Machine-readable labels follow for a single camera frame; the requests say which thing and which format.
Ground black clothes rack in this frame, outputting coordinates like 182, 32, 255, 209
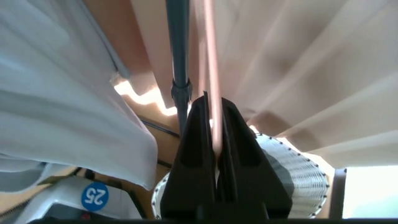
138, 0, 194, 170

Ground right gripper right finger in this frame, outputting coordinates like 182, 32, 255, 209
217, 97, 294, 219

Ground white laundry basket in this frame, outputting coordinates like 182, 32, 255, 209
150, 133, 330, 219

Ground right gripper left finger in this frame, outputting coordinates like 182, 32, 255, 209
160, 91, 218, 219

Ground pink clothes hanger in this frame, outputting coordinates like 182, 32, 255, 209
195, 0, 224, 156

